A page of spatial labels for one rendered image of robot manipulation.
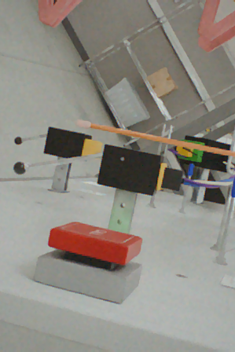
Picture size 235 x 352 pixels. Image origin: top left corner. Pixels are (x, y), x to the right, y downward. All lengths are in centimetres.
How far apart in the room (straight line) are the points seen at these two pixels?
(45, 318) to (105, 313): 3
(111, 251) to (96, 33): 797
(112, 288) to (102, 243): 3
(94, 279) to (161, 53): 783
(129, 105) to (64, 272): 730
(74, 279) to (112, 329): 5
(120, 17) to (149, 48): 58
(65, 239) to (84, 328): 6
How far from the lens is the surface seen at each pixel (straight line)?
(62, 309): 33
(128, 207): 57
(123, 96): 765
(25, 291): 34
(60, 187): 94
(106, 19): 830
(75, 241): 35
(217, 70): 811
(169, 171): 56
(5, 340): 87
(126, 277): 35
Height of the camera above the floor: 120
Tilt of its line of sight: 11 degrees down
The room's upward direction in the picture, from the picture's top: 61 degrees clockwise
